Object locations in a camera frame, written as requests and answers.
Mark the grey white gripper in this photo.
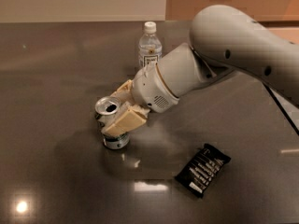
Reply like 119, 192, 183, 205
103, 64, 179, 136

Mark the green white 7up can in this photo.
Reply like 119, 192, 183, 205
94, 96, 129, 150

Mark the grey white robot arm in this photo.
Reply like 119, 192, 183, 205
102, 5, 299, 137

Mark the clear plastic water bottle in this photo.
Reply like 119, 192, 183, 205
138, 21, 163, 67

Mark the black snack bar wrapper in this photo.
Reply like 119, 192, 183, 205
175, 144, 231, 198

